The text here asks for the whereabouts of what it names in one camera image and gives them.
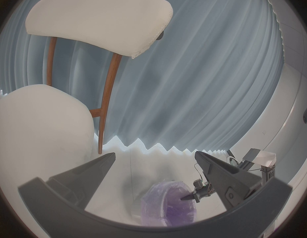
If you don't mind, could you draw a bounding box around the blue-green curtain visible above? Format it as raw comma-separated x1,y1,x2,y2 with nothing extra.
0,0,285,156

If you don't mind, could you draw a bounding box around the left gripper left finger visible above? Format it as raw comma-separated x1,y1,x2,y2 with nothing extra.
46,152,116,210

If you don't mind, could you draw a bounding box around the white trash bin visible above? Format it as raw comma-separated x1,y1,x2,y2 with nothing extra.
143,181,196,226

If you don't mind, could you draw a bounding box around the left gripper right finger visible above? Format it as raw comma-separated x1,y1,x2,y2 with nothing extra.
195,151,263,209

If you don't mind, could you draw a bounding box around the wooden chair with cream cushions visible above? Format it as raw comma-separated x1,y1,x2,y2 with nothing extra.
0,0,174,163

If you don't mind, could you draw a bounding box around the black cable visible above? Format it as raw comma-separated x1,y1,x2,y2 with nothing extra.
194,163,203,180

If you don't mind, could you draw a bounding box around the purple plastic bag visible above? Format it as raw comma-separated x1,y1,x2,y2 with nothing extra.
141,180,197,226

